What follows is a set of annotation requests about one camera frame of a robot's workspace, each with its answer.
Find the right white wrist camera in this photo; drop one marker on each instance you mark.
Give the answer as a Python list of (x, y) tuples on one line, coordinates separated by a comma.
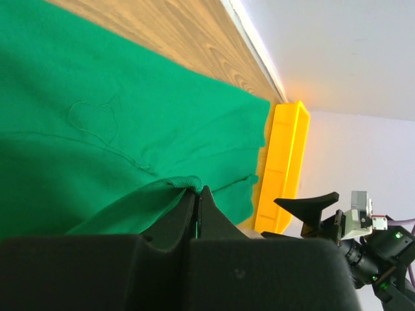
[(360, 219)]

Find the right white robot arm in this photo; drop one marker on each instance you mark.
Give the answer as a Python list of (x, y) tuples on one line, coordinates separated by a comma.
[(379, 250)]

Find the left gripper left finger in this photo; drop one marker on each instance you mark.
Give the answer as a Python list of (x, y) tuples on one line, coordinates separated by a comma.
[(100, 272)]

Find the yellow plastic tray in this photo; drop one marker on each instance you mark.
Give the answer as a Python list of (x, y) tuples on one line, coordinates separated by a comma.
[(283, 166)]

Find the aluminium frame rail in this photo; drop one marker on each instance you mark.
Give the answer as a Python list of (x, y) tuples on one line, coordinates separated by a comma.
[(245, 26)]

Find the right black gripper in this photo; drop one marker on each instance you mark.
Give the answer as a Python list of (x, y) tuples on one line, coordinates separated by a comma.
[(309, 211)]

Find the green t shirt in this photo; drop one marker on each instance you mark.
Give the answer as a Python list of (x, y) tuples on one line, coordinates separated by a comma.
[(102, 136)]

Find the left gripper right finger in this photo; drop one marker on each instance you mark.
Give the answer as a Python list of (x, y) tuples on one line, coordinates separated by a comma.
[(266, 274)]

